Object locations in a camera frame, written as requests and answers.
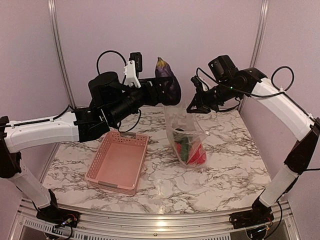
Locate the aluminium front frame rail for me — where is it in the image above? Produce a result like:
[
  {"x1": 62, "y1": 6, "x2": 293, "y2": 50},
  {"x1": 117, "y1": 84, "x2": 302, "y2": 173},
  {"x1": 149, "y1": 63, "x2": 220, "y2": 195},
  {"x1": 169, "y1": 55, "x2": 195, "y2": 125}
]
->
[{"x1": 9, "y1": 197, "x2": 301, "y2": 240}]

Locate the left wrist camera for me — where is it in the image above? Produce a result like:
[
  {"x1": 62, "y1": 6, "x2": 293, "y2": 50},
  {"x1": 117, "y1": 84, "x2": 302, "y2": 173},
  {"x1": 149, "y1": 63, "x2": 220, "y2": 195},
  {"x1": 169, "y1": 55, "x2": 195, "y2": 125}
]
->
[{"x1": 122, "y1": 52, "x2": 143, "y2": 88}]

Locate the aluminium corner post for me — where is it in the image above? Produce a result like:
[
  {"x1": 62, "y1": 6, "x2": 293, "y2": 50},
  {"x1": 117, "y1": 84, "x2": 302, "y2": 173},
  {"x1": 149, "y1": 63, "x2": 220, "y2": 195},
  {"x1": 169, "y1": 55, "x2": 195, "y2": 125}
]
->
[
  {"x1": 244, "y1": 0, "x2": 271, "y2": 68},
  {"x1": 47, "y1": 0, "x2": 76, "y2": 108}
]

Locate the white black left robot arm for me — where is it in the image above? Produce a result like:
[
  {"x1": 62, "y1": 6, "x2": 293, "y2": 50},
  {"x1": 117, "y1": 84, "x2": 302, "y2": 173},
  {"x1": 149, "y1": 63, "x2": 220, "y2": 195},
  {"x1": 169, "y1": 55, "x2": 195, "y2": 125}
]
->
[{"x1": 0, "y1": 71, "x2": 173, "y2": 223}]

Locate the dark purple toy eggplant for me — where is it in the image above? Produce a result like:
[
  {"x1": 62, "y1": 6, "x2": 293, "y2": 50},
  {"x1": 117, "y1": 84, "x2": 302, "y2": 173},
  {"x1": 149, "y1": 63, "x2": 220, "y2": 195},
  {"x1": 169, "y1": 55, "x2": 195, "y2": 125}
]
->
[{"x1": 155, "y1": 57, "x2": 182, "y2": 106}]

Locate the pink perforated plastic basket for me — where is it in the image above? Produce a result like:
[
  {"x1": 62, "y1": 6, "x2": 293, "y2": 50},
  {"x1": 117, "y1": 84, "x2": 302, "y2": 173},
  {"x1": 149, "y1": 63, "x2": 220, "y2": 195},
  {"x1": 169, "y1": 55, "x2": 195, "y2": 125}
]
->
[{"x1": 85, "y1": 131, "x2": 149, "y2": 196}]

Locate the left aluminium corner post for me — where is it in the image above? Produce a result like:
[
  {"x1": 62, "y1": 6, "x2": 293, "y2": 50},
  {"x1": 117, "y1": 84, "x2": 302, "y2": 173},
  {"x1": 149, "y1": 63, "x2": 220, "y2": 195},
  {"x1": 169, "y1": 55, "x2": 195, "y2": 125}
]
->
[{"x1": 47, "y1": 0, "x2": 76, "y2": 108}]

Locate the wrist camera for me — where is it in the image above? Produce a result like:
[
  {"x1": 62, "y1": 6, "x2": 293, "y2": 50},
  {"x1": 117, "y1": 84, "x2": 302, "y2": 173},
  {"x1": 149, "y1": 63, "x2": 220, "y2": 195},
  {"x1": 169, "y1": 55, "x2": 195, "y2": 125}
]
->
[
  {"x1": 191, "y1": 75, "x2": 210, "y2": 92},
  {"x1": 122, "y1": 52, "x2": 143, "y2": 88}
]

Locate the green toy cucumber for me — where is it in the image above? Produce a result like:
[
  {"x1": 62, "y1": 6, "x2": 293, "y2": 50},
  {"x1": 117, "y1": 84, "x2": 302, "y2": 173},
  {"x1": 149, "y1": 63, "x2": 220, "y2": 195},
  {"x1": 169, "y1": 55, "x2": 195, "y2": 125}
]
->
[{"x1": 173, "y1": 128, "x2": 193, "y2": 164}]

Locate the clear zip top bag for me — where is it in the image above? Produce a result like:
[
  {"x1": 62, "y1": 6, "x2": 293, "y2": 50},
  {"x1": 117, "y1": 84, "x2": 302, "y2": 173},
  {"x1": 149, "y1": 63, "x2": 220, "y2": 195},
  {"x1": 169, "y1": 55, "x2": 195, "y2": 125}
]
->
[{"x1": 163, "y1": 105, "x2": 209, "y2": 168}]

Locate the right aluminium corner post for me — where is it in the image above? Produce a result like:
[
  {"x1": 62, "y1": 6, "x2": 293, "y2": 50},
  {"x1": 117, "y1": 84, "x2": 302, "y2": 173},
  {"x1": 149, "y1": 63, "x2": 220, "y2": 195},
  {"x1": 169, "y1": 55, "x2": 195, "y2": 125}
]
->
[{"x1": 244, "y1": 0, "x2": 271, "y2": 68}]

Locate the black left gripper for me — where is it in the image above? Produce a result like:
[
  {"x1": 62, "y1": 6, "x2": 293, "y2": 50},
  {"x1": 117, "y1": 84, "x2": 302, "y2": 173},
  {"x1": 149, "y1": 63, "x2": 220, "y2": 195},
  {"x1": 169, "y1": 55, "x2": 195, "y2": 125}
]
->
[{"x1": 107, "y1": 75, "x2": 174, "y2": 125}]

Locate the red toy tomato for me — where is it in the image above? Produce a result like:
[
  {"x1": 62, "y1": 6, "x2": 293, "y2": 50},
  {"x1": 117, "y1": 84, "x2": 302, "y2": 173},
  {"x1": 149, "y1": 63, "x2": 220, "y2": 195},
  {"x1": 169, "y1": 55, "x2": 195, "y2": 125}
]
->
[{"x1": 187, "y1": 144, "x2": 207, "y2": 165}]

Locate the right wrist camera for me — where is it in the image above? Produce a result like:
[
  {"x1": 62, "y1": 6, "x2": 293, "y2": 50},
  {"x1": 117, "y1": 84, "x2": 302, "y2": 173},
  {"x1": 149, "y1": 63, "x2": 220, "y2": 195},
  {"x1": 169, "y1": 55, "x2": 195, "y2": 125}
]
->
[{"x1": 191, "y1": 75, "x2": 210, "y2": 92}]

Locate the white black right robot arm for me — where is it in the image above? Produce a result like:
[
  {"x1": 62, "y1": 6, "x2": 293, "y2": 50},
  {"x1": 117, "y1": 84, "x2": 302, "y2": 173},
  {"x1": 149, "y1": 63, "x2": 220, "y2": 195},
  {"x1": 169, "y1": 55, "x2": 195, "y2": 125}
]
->
[{"x1": 186, "y1": 55, "x2": 320, "y2": 224}]

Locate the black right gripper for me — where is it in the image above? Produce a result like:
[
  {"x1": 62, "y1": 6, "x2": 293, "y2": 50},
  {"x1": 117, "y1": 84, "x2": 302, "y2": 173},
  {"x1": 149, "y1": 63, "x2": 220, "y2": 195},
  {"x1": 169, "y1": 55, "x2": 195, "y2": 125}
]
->
[{"x1": 186, "y1": 78, "x2": 242, "y2": 113}]

